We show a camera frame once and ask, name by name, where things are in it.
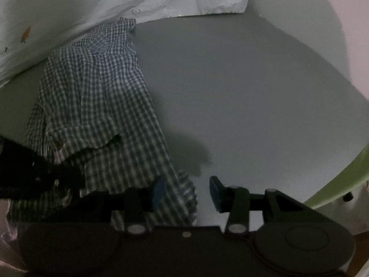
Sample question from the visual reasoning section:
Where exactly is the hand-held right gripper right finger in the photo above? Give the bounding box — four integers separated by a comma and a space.
209, 175, 307, 235

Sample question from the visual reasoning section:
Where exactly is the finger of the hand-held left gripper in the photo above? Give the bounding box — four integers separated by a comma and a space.
59, 134, 122, 168

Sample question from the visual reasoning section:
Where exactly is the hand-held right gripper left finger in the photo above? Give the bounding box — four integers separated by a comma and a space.
82, 175, 166, 235

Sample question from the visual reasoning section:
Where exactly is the blue white checked shirt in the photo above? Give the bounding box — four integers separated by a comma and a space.
9, 17, 199, 231

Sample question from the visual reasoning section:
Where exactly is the pink cloth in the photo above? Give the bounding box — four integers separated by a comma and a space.
0, 200, 29, 274

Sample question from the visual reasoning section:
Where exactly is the white carrot print sheet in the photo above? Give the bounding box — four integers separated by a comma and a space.
0, 0, 251, 88

